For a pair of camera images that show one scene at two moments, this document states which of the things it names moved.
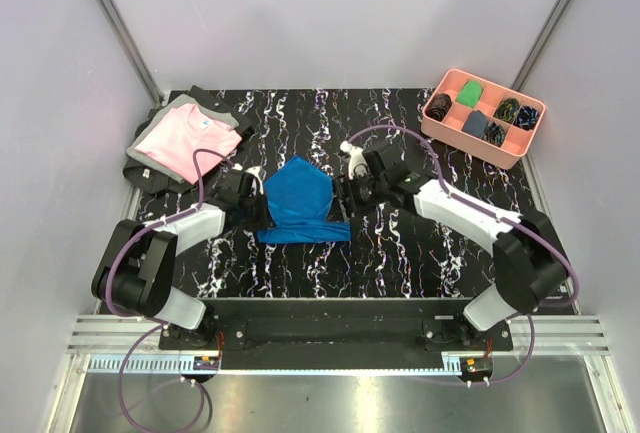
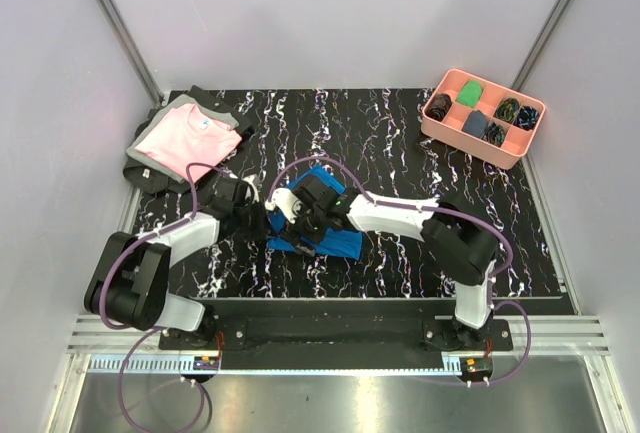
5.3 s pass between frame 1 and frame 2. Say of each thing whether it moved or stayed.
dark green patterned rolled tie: stayed
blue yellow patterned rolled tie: stayed
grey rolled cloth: stayed
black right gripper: moved
